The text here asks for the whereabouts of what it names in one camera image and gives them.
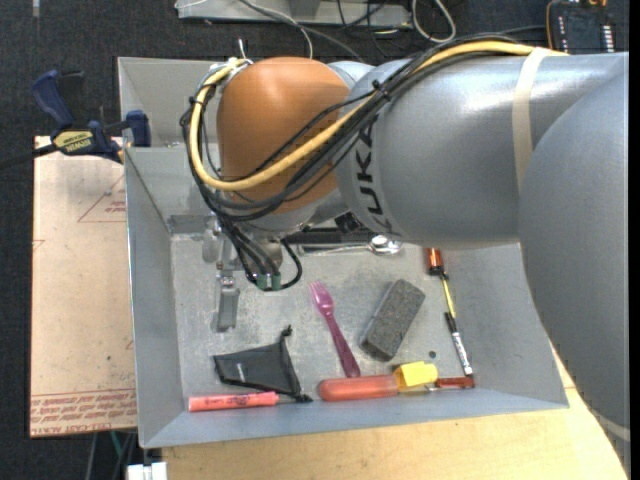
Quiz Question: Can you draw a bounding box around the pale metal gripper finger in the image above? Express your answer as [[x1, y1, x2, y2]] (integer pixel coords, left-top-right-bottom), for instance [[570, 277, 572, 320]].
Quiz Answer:
[[201, 226, 222, 265], [215, 273, 242, 334]]

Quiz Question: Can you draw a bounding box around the black fabric pouch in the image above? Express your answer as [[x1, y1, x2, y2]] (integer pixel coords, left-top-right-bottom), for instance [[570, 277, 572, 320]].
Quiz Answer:
[[212, 324, 315, 404]]

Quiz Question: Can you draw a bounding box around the grey metal bin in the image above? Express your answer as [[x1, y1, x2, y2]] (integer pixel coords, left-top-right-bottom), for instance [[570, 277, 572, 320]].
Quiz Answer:
[[117, 56, 571, 450]]

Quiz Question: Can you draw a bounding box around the orange-pink highlighter marker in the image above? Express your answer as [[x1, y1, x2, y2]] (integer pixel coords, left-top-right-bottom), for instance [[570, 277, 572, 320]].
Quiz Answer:
[[187, 390, 282, 414]]

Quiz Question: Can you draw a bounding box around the pink plastic spork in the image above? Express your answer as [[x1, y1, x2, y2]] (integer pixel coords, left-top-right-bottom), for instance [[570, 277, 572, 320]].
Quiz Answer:
[[307, 280, 362, 379]]

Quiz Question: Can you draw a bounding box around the brown cardboard board, red print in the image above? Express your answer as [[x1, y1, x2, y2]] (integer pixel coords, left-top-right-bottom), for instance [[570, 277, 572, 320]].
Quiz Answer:
[[29, 135, 139, 439]]

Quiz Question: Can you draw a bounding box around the grey rectangular sponge block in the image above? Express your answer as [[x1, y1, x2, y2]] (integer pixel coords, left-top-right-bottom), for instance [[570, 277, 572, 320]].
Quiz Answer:
[[359, 278, 427, 363]]

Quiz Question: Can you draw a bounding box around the yellow block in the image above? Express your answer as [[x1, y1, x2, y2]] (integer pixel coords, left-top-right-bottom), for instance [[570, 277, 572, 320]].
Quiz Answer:
[[391, 360, 440, 394]]

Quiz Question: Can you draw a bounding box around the black and white marker pen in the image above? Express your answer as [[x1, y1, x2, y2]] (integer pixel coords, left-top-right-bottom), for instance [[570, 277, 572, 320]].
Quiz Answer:
[[443, 311, 475, 377]]

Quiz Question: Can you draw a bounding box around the red-brown small bar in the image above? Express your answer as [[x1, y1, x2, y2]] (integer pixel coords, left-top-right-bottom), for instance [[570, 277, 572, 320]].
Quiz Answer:
[[432, 375, 477, 391]]

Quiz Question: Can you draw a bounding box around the orange handled yellow screwdriver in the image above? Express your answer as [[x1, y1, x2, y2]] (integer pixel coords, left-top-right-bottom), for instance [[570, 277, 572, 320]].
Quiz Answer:
[[425, 247, 458, 320]]

